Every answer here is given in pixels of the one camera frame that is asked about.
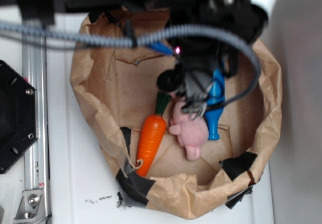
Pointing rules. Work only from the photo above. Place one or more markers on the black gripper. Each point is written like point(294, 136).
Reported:
point(198, 75)

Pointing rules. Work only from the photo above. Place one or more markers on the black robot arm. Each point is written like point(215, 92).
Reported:
point(209, 33)

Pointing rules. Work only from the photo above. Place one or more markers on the blue plastic bottle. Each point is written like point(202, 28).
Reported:
point(213, 123)

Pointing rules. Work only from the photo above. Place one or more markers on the pink plush bunny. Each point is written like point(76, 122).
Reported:
point(191, 131)

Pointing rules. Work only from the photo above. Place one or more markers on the orange plastic carrot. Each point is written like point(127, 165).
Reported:
point(151, 136)

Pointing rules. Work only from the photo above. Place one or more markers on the brown paper bag bin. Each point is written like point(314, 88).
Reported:
point(116, 90)

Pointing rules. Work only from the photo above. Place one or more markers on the aluminium extrusion rail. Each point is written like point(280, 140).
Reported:
point(36, 158)

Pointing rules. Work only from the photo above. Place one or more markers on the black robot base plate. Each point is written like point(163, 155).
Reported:
point(18, 116)

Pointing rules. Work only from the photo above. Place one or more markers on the metal corner bracket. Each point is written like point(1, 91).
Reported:
point(31, 208)

